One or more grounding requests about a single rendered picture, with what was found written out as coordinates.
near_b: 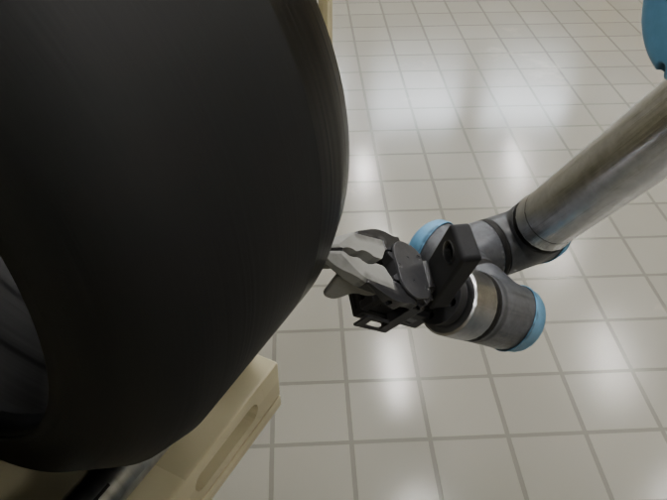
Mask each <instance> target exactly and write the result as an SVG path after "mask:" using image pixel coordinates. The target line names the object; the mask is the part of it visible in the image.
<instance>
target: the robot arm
mask: <svg viewBox="0 0 667 500"><path fill-rule="evenodd" d="M641 26H642V36H643V41H644V46H645V49H646V51H647V54H648V56H649V58H650V60H651V62H652V64H653V65H654V67H655V68H656V69H661V70H663V71H664V78H665V80H664V81H662V82H661V83H660V84H659V85H658V86H657V87H655V88H654V89H653V90H652V91H651V92H649V93H648V94H647V95H646V96H645V97H644V98H642V99H641V100H640V101H639V102H638V103H637V104H635V105H634V106H633V107H632V108H631V109H630V110H628V111H627V112H626V113H625V114H624V115H622V116H621V117H620V118H619V119H618V120H617V121H615V122H614V123H613V124H612V125H611V126H610V127H608V128H607V129H606V130H605V131H604V132H603V133H601V134H600V135H599V136H598V137H597V138H595V139H594V140H593V141H592V142H591V143H590V144H588V145H587V146H586V147H585V148H584V150H582V151H581V152H580V153H579V154H578V155H576V156H575V157H574V158H573V159H572V160H571V161H569V162H568V163H567V164H566V165H565V166H564V167H562V168H561V169H560V170H559V171H558V172H557V173H555V174H554V175H553V176H552V177H551V178H549V179H548V180H547V181H545V182H544V183H543V184H541V185H540V186H539V187H538V188H537V189H535V190H534V191H533V192H532V193H530V194H528V195H526V196H525V197H523V198H522V199H521V200H520V201H519V202H517V203H516V204H515V205H514V206H513V207H512V208H510V209H509V210H507V211H505V212H503V213H500V214H497V215H493V216H491V217H488V218H485V219H482V220H479V221H475V222H472V223H469V224H467V223H464V224H452V223H451V222H449V221H446V220H444V219H436V220H433V221H430V222H428V223H426V224H425V225H423V226H422V227H421V228H420V229H419V230H418V231H417V232H416V233H415V234H414V236H413V237H412V239H411V241H410V243H409V245H408V244H407V243H405V242H403V241H400V240H399V237H396V236H392V235H390V234H389V233H387V232H385V231H382V230H379V229H366V230H359V231H355V232H353V233H347V234H343V235H340V236H337V237H335V238H334V240H333V245H332V248H331V251H330V254H329V256H328V259H327V261H326V263H325V265H324V267H323V269H332V270H333V271H334V272H336V274H335V275H334V277H333V278H332V280H331V281H330V282H329V284H328V285H327V286H326V288H325V289H324V295H325V296H326V297H327V298H331V299H337V298H340V297H343V296H346V295H348V296H349V301H350V305H351V310H352V314H353V316H355V317H359V318H360V319H359V320H358V321H356V322H355V323H354V324H353V325H354V326H359V327H363V328H367V329H372V330H376V331H380V332H385V333H386V332H387V331H389V330H391V329H392V328H394V327H396V326H397V325H399V324H402V325H406V326H410V327H414V328H416V327H418V326H419V325H421V324H424V325H425V327H426V328H427V329H428V330H430V331H431V332H433V333H435V334H437V335H441V336H445V337H449V338H453V339H457V340H464V341H467V342H471V343H475V344H480V345H484V346H488V347H492V348H494V349H496V350H498V351H502V352H506V351H510V352H517V351H522V350H524V349H527V348H528V347H530V346H531V345H532V344H534V343H535V342H536V340H537V339H538V338H539V336H540V335H541V333H542V331H543V329H544V326H545V321H546V310H545V306H544V303H543V301H542V299H541V298H540V296H539V295H538V294H537V293H536V292H534V291H533V290H532V289H531V288H529V287H527V286H524V285H518V284H517V283H515V282H514V281H513V280H512V279H511V278H510V277H508V275H511V274H513V273H516V272H519V271H522V270H524V269H527V268H530V267H533V266H536V265H538V264H543V263H548V262H551V261H553V260H555V259H557V258H558V257H559V256H561V255H562V254H564V253H565V252H566V251H567V249H568V248H569V246H570V243H571V241H572V240H573V239H575V238H576V237H578V236H579V235H581V234H582V233H584V232H585V231H587V230H588V229H590V228H591V227H593V226H594V225H596V224H597V223H599V222H600V221H602V220H603V219H605V218H606V217H608V216H610V215H611V214H613V213H614V212H616V211H617V210H619V209H620V208H622V207H623V206H625V205H626V204H628V203H629V202H631V201H632V200H634V199H635V198H637V197H638V196H640V195H641V194H643V193H644V192H646V191H647V190H649V189H650V188H652V187H654V186H655V185H657V184H659V183H660V182H662V181H663V180H665V179H666V178H667V0H643V5H642V15H641ZM370 321H376V322H380V323H381V326H379V327H376V326H372V325H368V324H367V323H369V322H370Z"/></svg>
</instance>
